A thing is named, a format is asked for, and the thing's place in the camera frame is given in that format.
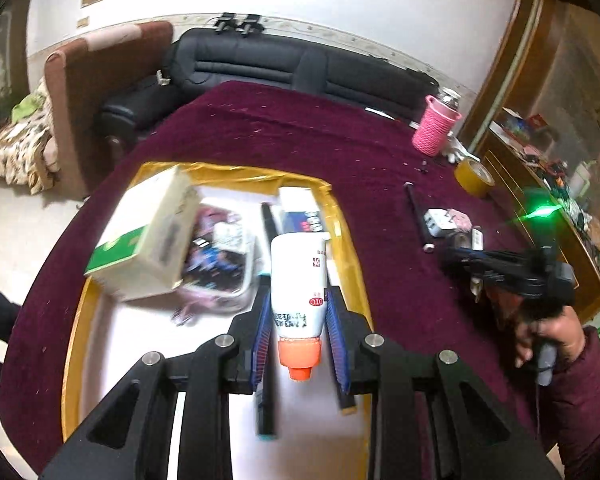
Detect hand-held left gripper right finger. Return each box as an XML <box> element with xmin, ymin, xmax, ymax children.
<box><xmin>326</xmin><ymin>284</ymin><xmax>565</xmax><ymax>480</ymax></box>

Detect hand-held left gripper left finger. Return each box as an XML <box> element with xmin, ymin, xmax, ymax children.
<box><xmin>39</xmin><ymin>284</ymin><xmax>276</xmax><ymax>480</ymax></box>

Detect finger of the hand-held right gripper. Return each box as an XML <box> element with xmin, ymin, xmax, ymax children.
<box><xmin>437</xmin><ymin>244</ymin><xmax>496</xmax><ymax>268</ymax></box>

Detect white USB charger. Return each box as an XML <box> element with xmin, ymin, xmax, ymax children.
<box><xmin>424</xmin><ymin>208</ymin><xmax>455</xmax><ymax>237</ymax></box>

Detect slim black pen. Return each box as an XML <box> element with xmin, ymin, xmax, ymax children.
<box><xmin>404</xmin><ymin>183</ymin><xmax>435</xmax><ymax>252</ymax></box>

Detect white bottle with orange cap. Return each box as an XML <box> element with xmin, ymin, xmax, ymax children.
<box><xmin>270</xmin><ymin>232</ymin><xmax>329</xmax><ymax>382</ymax></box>

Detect black marker with teal end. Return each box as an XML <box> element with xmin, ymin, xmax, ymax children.
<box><xmin>256</xmin><ymin>272</ymin><xmax>277</xmax><ymax>442</ymax></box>

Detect clear fairy print pouch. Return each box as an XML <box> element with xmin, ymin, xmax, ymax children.
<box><xmin>172</xmin><ymin>202</ymin><xmax>260</xmax><ymax>326</ymax></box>

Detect yellow cardboard box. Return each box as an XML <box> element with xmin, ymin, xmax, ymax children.
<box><xmin>62</xmin><ymin>161</ymin><xmax>376</xmax><ymax>480</ymax></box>

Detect green and white medicine box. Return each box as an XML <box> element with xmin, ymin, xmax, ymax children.
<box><xmin>84</xmin><ymin>166</ymin><xmax>201</xmax><ymax>302</ymax></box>

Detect person's right forearm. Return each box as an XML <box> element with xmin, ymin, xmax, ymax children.
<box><xmin>542</xmin><ymin>327</ymin><xmax>600</xmax><ymax>480</ymax></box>

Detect person's right hand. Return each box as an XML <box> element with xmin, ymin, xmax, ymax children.
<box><xmin>512</xmin><ymin>305</ymin><xmax>588</xmax><ymax>373</ymax></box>

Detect yellow tape roll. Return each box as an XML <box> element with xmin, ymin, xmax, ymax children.
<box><xmin>453</xmin><ymin>158</ymin><xmax>496</xmax><ymax>197</ymax></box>

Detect wooden side cabinet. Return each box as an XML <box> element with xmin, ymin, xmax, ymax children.
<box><xmin>472</xmin><ymin>105</ymin><xmax>600</xmax><ymax>321</ymax></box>

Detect white glove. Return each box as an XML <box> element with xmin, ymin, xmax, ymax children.
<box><xmin>442</xmin><ymin>136</ymin><xmax>473</xmax><ymax>162</ymax></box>

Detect thermos in pink knitted sleeve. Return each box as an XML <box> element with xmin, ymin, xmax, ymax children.
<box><xmin>412</xmin><ymin>86</ymin><xmax>464</xmax><ymax>156</ymax></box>

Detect open printed carton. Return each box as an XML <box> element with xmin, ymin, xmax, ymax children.
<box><xmin>500</xmin><ymin>107</ymin><xmax>548</xmax><ymax>136</ymax></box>

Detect black leather sofa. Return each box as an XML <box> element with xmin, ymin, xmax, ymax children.
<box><xmin>99</xmin><ymin>27</ymin><xmax>441</xmax><ymax>158</ymax></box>

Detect brown armchair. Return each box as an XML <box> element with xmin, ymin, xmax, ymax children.
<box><xmin>44</xmin><ymin>21</ymin><xmax>175</xmax><ymax>200</ymax></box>

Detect patterned blanket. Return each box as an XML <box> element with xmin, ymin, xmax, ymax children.
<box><xmin>0</xmin><ymin>77</ymin><xmax>58</xmax><ymax>195</ymax></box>

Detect green cloth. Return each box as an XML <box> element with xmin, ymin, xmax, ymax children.
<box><xmin>11</xmin><ymin>91</ymin><xmax>48</xmax><ymax>122</ymax></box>

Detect wooden glass-panel doors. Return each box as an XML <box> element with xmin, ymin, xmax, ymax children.
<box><xmin>0</xmin><ymin>0</ymin><xmax>31</xmax><ymax>136</ymax></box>

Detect wooden door frame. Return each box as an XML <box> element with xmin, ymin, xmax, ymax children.
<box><xmin>450</xmin><ymin>0</ymin><xmax>561</xmax><ymax>161</ymax></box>

